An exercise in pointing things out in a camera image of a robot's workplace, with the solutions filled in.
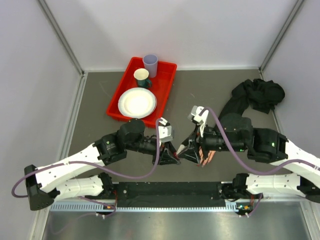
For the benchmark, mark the mannequin hand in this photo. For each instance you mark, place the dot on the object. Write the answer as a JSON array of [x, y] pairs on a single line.
[[205, 161]]

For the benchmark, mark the red plastic tray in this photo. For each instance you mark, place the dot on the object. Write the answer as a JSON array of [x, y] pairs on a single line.
[[161, 87]]

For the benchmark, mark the lavender plastic cup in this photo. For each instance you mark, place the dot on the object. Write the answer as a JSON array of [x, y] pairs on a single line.
[[150, 62]]

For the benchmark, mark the green mug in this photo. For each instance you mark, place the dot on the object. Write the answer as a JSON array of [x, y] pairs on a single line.
[[143, 83]]

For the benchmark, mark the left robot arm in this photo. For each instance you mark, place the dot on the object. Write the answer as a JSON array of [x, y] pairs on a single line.
[[84, 174]]

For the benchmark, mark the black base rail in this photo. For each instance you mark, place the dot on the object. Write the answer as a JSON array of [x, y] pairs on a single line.
[[168, 194]]

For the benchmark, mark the white paper plate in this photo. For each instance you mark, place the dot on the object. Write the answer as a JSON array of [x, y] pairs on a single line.
[[137, 103]]

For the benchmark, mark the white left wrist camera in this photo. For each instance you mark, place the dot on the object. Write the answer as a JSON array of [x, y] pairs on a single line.
[[165, 130]]

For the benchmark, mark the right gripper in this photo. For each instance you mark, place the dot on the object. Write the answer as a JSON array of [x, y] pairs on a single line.
[[196, 141]]

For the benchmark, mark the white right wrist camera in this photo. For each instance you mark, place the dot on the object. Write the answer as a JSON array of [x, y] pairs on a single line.
[[198, 115]]

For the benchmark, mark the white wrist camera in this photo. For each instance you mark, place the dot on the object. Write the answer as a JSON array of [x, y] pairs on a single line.
[[165, 130], [198, 115]]

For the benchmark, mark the white nail polish cap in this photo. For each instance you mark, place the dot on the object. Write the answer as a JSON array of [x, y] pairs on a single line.
[[181, 148]]

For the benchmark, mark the black sleeve cloth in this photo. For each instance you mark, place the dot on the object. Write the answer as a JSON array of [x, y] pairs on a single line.
[[258, 94]]

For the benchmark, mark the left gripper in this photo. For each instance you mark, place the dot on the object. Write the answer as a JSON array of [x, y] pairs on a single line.
[[165, 157]]

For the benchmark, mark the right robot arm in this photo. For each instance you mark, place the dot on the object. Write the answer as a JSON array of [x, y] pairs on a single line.
[[274, 164]]

